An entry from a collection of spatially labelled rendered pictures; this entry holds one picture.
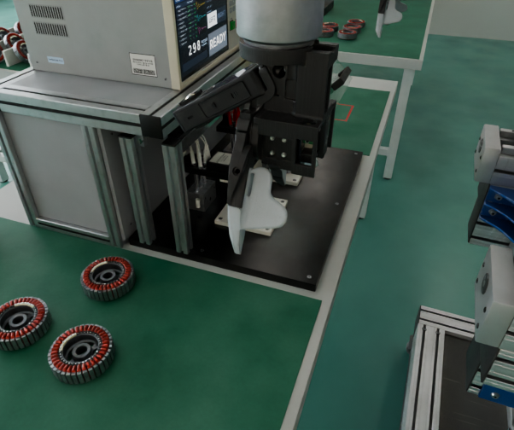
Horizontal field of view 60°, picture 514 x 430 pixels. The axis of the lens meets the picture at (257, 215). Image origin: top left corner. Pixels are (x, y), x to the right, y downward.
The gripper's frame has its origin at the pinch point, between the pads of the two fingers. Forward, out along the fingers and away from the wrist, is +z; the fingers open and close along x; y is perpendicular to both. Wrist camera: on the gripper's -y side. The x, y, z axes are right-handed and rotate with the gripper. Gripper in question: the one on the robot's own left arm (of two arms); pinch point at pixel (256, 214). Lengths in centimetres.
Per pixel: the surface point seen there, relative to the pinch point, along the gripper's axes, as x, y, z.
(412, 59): 207, 5, 39
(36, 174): 26, -67, 24
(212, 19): 57, -33, -7
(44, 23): 39, -64, -8
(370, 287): 113, 11, 115
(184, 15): 44, -33, -11
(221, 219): 41, -26, 37
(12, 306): 0, -52, 36
